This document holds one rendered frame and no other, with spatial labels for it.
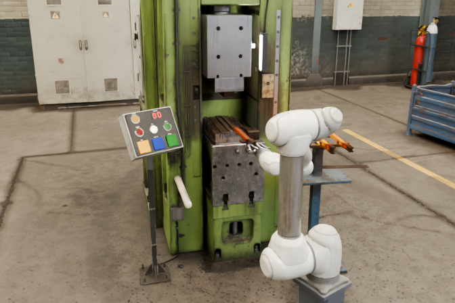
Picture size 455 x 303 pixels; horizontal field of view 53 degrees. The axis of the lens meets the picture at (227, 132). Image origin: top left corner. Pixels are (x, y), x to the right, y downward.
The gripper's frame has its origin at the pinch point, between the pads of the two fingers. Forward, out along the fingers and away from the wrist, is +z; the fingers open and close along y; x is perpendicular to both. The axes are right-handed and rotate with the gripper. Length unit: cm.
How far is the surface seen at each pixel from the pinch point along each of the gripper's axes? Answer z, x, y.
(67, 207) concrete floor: 162, -106, -126
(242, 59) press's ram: 45, 43, 7
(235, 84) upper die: 44, 27, 2
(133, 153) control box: 18, -7, -69
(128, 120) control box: 27, 12, -70
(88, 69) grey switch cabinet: 562, -44, -112
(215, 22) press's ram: 45, 67, -12
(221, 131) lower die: 45.9, -5.9, -7.7
